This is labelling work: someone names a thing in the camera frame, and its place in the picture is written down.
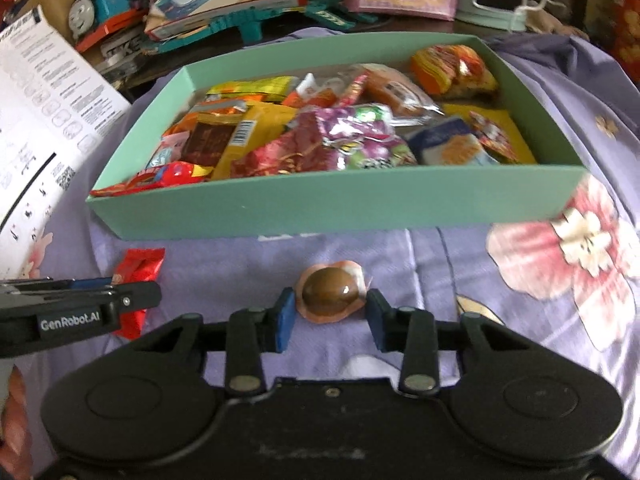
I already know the orange yellow noodle packet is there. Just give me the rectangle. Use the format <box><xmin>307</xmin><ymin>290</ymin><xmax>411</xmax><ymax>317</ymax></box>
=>
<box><xmin>410</xmin><ymin>44</ymin><xmax>501</xmax><ymax>99</ymax></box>

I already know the purple floral cloth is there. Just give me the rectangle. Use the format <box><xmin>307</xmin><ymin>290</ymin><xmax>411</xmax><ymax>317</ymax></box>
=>
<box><xmin>0</xmin><ymin>25</ymin><xmax>640</xmax><ymax>461</ymax></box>

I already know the purple green snack packet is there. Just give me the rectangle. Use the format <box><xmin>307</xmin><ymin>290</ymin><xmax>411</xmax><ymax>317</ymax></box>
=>
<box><xmin>319</xmin><ymin>103</ymin><xmax>419</xmax><ymax>172</ymax></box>

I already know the red triangular snack packet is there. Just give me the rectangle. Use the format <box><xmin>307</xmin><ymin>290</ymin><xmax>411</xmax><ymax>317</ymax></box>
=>
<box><xmin>111</xmin><ymin>248</ymin><xmax>167</xmax><ymax>339</ymax></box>

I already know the brown round candy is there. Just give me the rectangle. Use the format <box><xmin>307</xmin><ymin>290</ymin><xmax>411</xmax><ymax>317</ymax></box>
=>
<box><xmin>297</xmin><ymin>260</ymin><xmax>369</xmax><ymax>324</ymax></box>

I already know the brown chocolate packet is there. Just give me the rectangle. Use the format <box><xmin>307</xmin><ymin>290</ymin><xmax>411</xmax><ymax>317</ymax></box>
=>
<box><xmin>179</xmin><ymin>112</ymin><xmax>247</xmax><ymax>167</ymax></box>

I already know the clear orange snack packet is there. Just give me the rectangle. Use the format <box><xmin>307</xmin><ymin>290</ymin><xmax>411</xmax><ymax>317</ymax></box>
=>
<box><xmin>359</xmin><ymin>63</ymin><xmax>447</xmax><ymax>117</ymax></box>

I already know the person's left hand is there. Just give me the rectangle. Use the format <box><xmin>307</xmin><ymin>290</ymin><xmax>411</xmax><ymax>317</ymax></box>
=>
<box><xmin>0</xmin><ymin>365</ymin><xmax>40</xmax><ymax>463</ymax></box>

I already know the orange small candy packet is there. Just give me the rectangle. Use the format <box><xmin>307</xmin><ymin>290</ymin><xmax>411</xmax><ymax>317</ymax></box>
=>
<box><xmin>294</xmin><ymin>73</ymin><xmax>347</xmax><ymax>109</ymax></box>

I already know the red orange snack packet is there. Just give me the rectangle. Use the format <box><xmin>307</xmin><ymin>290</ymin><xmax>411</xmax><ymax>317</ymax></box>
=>
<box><xmin>469</xmin><ymin>111</ymin><xmax>522</xmax><ymax>162</ymax></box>

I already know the blue toy train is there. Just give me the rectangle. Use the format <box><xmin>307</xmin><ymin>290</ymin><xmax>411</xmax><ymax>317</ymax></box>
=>
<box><xmin>66</xmin><ymin>0</ymin><xmax>132</xmax><ymax>42</ymax></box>

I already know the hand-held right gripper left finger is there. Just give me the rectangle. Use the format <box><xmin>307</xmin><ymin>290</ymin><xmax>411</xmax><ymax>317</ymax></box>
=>
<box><xmin>127</xmin><ymin>287</ymin><xmax>297</xmax><ymax>398</ymax></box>

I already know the orange silver snack packet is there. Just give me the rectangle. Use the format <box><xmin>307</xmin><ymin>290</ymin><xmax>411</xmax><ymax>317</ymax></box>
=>
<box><xmin>175</xmin><ymin>99</ymin><xmax>252</xmax><ymax>134</ymax></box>

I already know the yellow green candy packet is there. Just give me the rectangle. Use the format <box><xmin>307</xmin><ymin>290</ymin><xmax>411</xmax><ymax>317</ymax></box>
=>
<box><xmin>205</xmin><ymin>76</ymin><xmax>301</xmax><ymax>104</ymax></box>

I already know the red printed box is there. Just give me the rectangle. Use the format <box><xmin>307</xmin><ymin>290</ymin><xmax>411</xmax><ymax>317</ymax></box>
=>
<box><xmin>585</xmin><ymin>0</ymin><xmax>640</xmax><ymax>58</ymax></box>

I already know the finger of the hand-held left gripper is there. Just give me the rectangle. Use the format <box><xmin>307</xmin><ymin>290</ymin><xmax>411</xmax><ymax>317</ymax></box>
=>
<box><xmin>112</xmin><ymin>281</ymin><xmax>162</xmax><ymax>329</ymax></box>
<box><xmin>0</xmin><ymin>278</ymin><xmax>119</xmax><ymax>294</ymax></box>

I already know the dark red jujube packet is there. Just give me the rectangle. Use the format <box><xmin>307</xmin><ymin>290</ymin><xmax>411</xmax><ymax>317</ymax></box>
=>
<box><xmin>230</xmin><ymin>114</ymin><xmax>347</xmax><ymax>179</ymax></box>

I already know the light blue cracker packet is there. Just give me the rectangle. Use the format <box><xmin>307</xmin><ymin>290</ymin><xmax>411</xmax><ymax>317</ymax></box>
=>
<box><xmin>404</xmin><ymin>116</ymin><xmax>499</xmax><ymax>167</ymax></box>

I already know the yellow snack bar packet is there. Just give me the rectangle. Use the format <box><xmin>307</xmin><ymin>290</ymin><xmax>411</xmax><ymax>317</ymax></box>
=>
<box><xmin>212</xmin><ymin>102</ymin><xmax>302</xmax><ymax>182</ymax></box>

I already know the white instruction sheet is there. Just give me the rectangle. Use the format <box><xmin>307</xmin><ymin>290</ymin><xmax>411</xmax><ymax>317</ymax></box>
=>
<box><xmin>0</xmin><ymin>6</ymin><xmax>132</xmax><ymax>282</ymax></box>

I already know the mint green cardboard box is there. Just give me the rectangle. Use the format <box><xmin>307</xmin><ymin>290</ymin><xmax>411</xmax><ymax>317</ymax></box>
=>
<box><xmin>86</xmin><ymin>34</ymin><xmax>592</xmax><ymax>242</ymax></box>

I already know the long red snack packet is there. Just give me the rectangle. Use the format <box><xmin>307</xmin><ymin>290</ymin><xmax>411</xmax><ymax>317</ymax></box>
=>
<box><xmin>90</xmin><ymin>161</ymin><xmax>214</xmax><ymax>197</ymax></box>

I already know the pink white snack packet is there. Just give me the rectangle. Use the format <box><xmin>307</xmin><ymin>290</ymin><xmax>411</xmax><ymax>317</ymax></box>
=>
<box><xmin>145</xmin><ymin>131</ymin><xmax>194</xmax><ymax>172</ymax></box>

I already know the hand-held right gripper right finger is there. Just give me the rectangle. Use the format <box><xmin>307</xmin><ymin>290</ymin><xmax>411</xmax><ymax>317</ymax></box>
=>
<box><xmin>365</xmin><ymin>289</ymin><xmax>546</xmax><ymax>397</ymax></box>

